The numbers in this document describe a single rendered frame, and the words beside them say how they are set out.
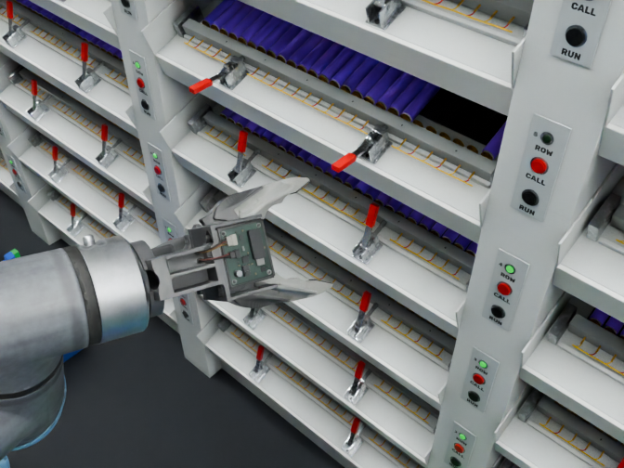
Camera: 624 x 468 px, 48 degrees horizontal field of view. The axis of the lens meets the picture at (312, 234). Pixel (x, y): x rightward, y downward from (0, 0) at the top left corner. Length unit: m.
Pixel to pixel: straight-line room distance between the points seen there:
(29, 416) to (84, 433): 1.05
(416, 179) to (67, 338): 0.48
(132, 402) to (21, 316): 1.19
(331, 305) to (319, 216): 0.19
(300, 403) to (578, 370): 0.74
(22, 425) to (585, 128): 0.59
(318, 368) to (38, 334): 0.84
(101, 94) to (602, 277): 0.99
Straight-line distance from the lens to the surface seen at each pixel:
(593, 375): 0.96
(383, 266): 1.03
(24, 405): 0.69
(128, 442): 1.72
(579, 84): 0.70
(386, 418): 1.32
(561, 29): 0.69
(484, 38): 0.79
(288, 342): 1.41
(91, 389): 1.82
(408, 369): 1.15
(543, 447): 1.11
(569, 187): 0.76
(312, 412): 1.54
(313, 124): 0.98
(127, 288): 0.61
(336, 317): 1.21
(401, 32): 0.81
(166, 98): 1.23
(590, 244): 0.84
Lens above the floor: 1.45
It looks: 44 degrees down
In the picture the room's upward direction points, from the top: straight up
